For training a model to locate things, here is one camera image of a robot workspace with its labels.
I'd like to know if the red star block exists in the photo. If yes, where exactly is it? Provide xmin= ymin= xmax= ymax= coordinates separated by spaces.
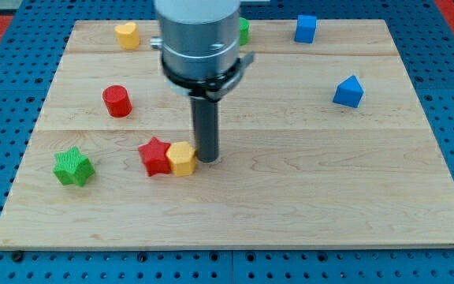
xmin=138 ymin=136 xmax=171 ymax=177

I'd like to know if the blue triangular prism block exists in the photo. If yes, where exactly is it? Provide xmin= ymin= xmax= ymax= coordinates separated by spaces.
xmin=333 ymin=75 xmax=364 ymax=108

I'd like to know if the yellow hexagon block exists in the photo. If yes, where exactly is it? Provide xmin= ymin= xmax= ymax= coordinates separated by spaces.
xmin=166 ymin=141 xmax=196 ymax=177

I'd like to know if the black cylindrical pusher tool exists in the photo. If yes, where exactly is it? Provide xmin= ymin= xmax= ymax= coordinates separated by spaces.
xmin=191 ymin=99 xmax=219 ymax=163

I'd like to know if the blue cube block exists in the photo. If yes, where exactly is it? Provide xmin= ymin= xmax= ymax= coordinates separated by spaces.
xmin=294 ymin=15 xmax=318 ymax=43

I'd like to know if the yellow heart block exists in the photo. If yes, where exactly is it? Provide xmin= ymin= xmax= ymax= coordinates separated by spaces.
xmin=114 ymin=21 xmax=140 ymax=50

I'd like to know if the green cylinder block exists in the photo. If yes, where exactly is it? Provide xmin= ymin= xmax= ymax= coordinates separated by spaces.
xmin=239 ymin=17 xmax=250 ymax=46

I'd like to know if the wooden board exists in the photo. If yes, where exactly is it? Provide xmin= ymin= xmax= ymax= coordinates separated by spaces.
xmin=0 ymin=20 xmax=454 ymax=251

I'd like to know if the red cylinder block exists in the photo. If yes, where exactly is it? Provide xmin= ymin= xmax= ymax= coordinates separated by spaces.
xmin=102 ymin=85 xmax=132 ymax=118

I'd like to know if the green star block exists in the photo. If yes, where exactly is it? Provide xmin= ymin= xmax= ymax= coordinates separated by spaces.
xmin=53 ymin=146 xmax=95 ymax=187

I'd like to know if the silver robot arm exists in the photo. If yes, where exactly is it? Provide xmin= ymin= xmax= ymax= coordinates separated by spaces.
xmin=151 ymin=0 xmax=255 ymax=103

